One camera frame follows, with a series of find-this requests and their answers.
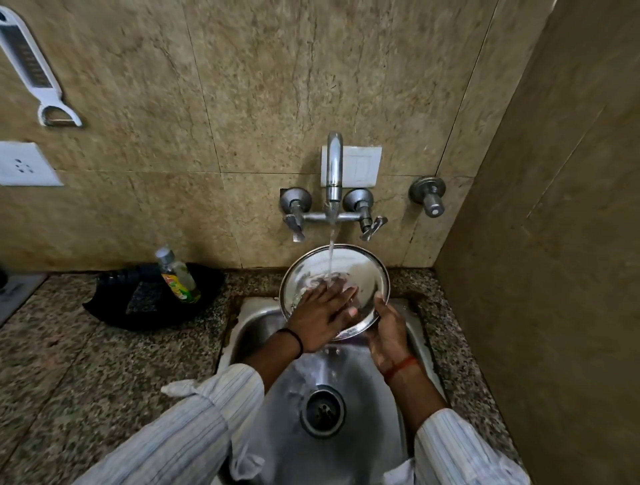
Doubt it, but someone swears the person's left hand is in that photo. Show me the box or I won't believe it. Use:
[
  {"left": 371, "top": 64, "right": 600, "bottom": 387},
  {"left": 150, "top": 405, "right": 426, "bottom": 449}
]
[{"left": 287, "top": 279, "right": 360, "bottom": 354}]

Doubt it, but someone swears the person's right hand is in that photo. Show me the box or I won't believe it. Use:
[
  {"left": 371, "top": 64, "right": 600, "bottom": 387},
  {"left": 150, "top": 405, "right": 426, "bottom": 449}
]
[{"left": 367, "top": 294, "right": 418, "bottom": 373}]

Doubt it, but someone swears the round steel plate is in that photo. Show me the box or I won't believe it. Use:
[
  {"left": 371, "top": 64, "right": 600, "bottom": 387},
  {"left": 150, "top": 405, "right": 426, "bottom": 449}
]
[{"left": 279, "top": 244, "right": 391, "bottom": 342}]

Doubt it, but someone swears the person's left forearm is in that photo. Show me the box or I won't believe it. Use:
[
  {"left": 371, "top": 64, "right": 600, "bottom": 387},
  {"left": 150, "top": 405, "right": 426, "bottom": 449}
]
[{"left": 75, "top": 331, "right": 304, "bottom": 485}]

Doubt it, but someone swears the person's right forearm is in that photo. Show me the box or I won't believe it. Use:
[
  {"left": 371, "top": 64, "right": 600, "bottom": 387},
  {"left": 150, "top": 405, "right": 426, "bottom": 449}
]
[{"left": 384, "top": 361, "right": 532, "bottom": 485}]

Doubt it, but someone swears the black wristband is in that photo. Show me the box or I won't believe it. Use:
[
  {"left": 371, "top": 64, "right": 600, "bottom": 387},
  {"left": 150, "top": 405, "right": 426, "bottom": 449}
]
[{"left": 276, "top": 328, "right": 304, "bottom": 359}]

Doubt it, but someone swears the stainless steel sink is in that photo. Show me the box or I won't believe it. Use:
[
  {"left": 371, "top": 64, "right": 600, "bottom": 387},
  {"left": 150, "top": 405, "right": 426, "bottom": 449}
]
[{"left": 217, "top": 297, "right": 447, "bottom": 485}]

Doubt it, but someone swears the sink drain strainer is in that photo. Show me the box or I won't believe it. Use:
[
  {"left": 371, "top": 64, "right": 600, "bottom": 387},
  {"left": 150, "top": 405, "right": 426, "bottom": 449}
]
[{"left": 300, "top": 385, "right": 347, "bottom": 439}]

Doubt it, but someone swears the dish soap bottle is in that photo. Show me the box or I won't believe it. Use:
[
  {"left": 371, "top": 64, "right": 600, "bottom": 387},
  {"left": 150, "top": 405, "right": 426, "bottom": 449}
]
[{"left": 155, "top": 247, "right": 202, "bottom": 304}]

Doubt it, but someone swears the black plastic tray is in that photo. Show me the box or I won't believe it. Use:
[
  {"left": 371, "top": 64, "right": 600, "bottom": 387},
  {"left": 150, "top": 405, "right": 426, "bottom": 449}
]
[{"left": 82, "top": 263, "right": 226, "bottom": 331}]

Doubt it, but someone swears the grey flat board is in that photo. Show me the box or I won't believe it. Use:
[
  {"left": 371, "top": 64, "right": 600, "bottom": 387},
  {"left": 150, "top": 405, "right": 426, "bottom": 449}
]
[{"left": 0, "top": 272, "right": 49, "bottom": 326}]

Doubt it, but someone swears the white peeler grater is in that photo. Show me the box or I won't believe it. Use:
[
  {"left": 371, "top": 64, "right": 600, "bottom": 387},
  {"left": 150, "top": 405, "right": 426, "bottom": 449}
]
[{"left": 0, "top": 6, "right": 83, "bottom": 128}]

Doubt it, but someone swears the red thread bracelet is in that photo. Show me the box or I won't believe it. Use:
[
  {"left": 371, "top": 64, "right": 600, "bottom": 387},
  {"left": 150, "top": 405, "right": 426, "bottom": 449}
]
[{"left": 382, "top": 356, "right": 420, "bottom": 380}]

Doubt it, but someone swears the chrome wall valve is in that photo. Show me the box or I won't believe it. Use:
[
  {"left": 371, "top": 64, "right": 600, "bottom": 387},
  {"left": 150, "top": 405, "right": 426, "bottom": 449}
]
[{"left": 408, "top": 176, "right": 447, "bottom": 219}]

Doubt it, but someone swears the white switch plate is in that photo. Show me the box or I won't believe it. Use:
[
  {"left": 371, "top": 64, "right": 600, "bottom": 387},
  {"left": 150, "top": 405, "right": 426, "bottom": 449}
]
[{"left": 320, "top": 145, "right": 383, "bottom": 188}]

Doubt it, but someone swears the chrome wall faucet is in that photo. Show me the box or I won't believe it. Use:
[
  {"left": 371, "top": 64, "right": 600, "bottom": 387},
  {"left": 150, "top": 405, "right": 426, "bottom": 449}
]
[{"left": 279, "top": 131, "right": 389, "bottom": 243}]

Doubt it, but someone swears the white wall socket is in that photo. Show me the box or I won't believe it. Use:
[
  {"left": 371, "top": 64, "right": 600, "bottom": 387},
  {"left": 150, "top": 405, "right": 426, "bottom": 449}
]
[{"left": 0, "top": 141, "right": 64, "bottom": 187}]

